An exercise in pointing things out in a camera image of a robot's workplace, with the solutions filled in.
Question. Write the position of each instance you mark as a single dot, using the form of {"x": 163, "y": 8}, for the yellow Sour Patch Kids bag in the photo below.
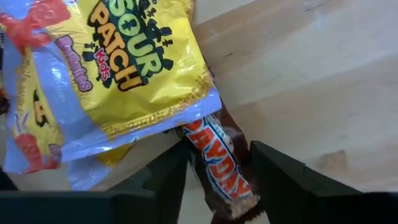
{"x": 31, "y": 124}
{"x": 87, "y": 174}
{"x": 130, "y": 77}

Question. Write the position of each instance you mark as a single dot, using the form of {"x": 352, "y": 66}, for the brown PayDay candy bar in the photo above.
{"x": 217, "y": 161}

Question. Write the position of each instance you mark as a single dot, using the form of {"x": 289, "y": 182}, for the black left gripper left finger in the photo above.
{"x": 93, "y": 208}

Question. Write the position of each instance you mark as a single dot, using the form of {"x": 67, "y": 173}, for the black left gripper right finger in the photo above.
{"x": 311, "y": 202}

